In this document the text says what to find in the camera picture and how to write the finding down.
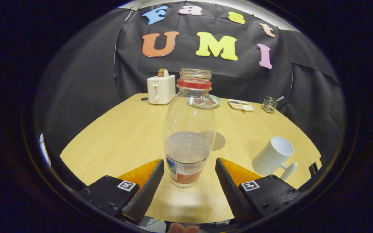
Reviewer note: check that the metal spoon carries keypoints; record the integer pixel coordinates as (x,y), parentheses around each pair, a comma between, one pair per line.
(279,98)

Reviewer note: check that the pale green plate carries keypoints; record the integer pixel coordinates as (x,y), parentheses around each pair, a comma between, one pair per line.
(217,101)

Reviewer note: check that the round brown coaster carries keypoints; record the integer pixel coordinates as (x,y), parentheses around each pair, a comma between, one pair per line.
(220,141)

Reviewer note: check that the black table clamp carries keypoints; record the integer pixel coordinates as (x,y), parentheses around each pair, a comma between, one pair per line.
(322,159)
(313,169)

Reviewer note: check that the white toaster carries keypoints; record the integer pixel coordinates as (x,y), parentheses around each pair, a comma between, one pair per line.
(162,90)

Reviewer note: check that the white divided dish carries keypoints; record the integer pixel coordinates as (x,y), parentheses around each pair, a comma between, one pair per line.
(241,105)

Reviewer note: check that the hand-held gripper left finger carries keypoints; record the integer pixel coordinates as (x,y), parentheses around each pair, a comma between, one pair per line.
(144,197)

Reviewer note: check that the bread slice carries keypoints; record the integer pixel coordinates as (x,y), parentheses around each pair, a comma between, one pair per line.
(163,72)

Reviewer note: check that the blue white standing banner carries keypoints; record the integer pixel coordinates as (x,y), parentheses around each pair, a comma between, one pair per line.
(44,152)

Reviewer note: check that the brown meat piece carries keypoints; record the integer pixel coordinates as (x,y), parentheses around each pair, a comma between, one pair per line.
(212,101)

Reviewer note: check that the white cup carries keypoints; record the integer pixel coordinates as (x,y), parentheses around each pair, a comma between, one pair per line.
(269,158)

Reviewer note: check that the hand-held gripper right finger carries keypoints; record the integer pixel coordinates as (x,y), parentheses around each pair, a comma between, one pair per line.
(233,195)

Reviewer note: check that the wooden table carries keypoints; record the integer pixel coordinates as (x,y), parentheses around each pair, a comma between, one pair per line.
(115,139)

